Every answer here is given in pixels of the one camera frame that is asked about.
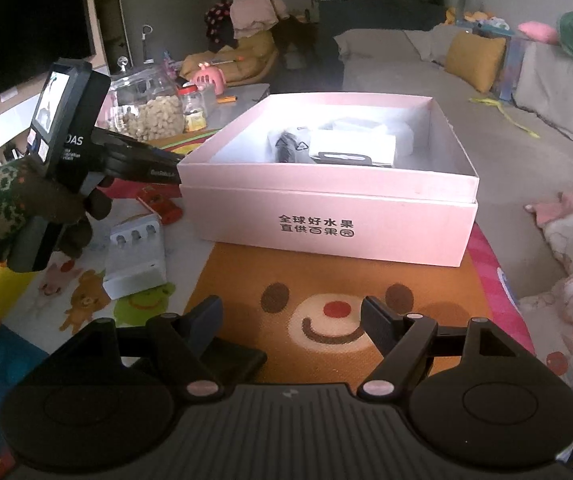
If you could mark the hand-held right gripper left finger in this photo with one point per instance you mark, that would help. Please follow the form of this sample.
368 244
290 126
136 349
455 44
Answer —
206 319

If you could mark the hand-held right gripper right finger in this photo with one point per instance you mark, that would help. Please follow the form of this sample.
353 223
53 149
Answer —
374 321

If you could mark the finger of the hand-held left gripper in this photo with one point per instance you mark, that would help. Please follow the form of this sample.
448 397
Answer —
141 170
136 146

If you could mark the black case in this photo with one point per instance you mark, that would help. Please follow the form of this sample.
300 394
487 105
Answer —
239 360

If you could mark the pink cardboard box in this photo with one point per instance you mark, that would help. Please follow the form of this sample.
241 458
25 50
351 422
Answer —
316 200

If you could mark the clear plastic bag black item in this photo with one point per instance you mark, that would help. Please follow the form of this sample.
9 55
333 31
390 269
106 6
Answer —
286 146

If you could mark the white box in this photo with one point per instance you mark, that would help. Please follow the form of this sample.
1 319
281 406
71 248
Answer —
361 145

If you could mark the white USB charger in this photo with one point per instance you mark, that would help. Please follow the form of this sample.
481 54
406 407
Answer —
402 137

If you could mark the person's left hand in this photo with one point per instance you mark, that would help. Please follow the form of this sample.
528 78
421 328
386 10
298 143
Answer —
51 200

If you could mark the glass jar of nuts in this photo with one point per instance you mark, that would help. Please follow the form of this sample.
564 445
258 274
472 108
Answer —
159 120

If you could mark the red toy car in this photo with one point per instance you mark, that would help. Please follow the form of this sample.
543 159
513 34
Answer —
159 205

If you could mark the small red-capped bottle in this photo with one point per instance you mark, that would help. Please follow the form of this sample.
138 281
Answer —
194 110

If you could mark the colourful cartoon animal mat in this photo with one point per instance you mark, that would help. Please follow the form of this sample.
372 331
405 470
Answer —
316 280

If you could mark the pink plastic toy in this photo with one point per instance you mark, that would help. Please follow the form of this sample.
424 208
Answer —
209 77

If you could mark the orange marker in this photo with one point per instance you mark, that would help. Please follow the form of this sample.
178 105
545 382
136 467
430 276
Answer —
226 100

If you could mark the black television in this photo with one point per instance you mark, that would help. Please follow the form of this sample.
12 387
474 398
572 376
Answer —
16 35

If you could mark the black polka dot garment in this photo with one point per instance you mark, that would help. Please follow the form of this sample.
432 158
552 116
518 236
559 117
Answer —
219 25

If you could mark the yellow armchair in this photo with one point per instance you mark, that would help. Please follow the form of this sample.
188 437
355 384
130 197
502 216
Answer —
256 52

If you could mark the pink clothes pile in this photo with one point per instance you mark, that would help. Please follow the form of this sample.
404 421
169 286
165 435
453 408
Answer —
256 15

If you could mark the dark garment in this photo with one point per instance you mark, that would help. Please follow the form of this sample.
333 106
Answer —
296 37

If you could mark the yellow ribbon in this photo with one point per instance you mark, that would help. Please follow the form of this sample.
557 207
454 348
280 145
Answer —
509 115

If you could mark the grey covered sofa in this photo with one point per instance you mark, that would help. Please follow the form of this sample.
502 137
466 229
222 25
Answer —
416 75

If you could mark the dark cabinet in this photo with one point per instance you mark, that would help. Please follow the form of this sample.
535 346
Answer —
381 20

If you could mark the yellow cushion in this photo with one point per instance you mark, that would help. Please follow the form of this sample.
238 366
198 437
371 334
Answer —
476 60

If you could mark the pink plush toy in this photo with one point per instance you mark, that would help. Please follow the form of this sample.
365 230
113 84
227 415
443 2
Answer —
537 32

